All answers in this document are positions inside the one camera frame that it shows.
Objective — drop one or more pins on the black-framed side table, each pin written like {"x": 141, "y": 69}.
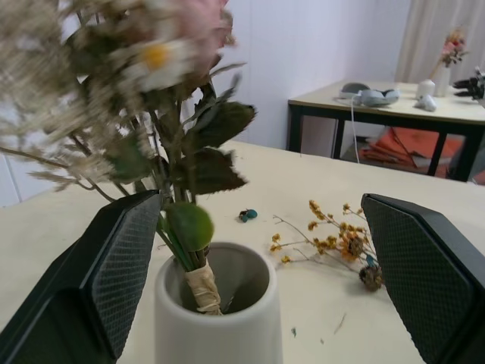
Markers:
{"x": 390, "y": 113}

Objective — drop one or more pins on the small white crumpled object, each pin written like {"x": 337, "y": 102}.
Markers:
{"x": 426, "y": 103}

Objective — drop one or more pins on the white curtain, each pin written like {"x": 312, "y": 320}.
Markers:
{"x": 439, "y": 38}

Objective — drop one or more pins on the small dried flower bouquet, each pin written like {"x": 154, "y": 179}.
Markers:
{"x": 451, "y": 49}

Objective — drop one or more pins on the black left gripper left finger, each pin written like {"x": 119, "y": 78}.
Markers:
{"x": 94, "y": 280}

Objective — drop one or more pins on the tall white vase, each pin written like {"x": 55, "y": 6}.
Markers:
{"x": 441, "y": 81}

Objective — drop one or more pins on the small teal bead piece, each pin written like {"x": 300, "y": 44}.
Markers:
{"x": 248, "y": 215}

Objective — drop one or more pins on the white ceramic vase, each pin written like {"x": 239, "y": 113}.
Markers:
{"x": 218, "y": 326}

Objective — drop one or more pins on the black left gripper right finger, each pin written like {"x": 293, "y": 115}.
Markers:
{"x": 428, "y": 273}

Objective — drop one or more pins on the orange folded material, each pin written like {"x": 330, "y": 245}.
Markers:
{"x": 409, "y": 149}

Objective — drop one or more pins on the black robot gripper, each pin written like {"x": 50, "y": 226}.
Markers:
{"x": 470, "y": 85}

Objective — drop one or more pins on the pink and white flower bouquet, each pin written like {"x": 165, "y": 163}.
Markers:
{"x": 151, "y": 95}

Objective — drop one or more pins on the yellow dried flower sprig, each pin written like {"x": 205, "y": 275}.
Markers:
{"x": 341, "y": 242}

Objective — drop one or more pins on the short white vase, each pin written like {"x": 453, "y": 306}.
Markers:
{"x": 425, "y": 89}

